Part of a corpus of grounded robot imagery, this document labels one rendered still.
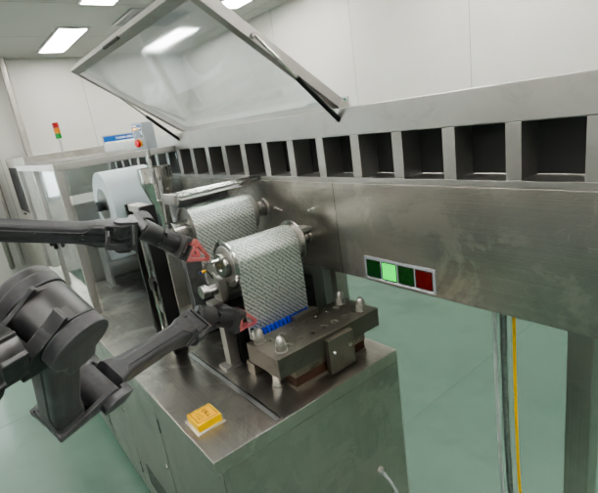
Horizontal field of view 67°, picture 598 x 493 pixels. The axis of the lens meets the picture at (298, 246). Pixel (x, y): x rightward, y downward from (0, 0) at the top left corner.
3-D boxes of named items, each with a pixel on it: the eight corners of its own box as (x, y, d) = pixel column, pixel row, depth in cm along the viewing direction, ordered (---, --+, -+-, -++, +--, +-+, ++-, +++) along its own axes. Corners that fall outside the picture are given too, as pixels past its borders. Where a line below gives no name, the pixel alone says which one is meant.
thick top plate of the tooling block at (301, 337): (250, 360, 135) (246, 342, 133) (345, 312, 158) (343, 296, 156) (280, 380, 123) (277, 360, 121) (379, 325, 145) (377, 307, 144)
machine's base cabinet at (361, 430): (76, 386, 327) (42, 277, 303) (161, 350, 364) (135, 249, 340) (279, 711, 131) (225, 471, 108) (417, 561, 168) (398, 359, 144)
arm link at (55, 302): (10, 391, 48) (-24, 359, 49) (85, 344, 57) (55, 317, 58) (29, 337, 44) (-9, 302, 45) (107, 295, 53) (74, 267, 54)
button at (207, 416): (188, 422, 122) (186, 415, 121) (210, 410, 126) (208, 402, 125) (199, 433, 117) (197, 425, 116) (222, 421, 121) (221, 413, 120)
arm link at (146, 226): (135, 241, 117) (147, 222, 116) (130, 231, 122) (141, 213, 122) (159, 250, 121) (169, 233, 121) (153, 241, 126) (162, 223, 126)
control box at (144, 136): (132, 151, 171) (126, 124, 168) (147, 149, 176) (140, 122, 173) (144, 150, 167) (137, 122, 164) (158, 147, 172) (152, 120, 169)
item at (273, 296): (250, 339, 139) (240, 284, 134) (307, 312, 153) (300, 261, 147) (251, 339, 139) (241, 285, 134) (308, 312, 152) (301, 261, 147)
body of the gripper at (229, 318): (240, 335, 130) (218, 333, 125) (222, 324, 138) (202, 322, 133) (246, 312, 130) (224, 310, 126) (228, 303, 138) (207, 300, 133)
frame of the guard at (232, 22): (65, 81, 184) (71, 66, 185) (182, 143, 219) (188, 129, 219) (178, 2, 96) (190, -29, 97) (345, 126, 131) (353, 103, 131)
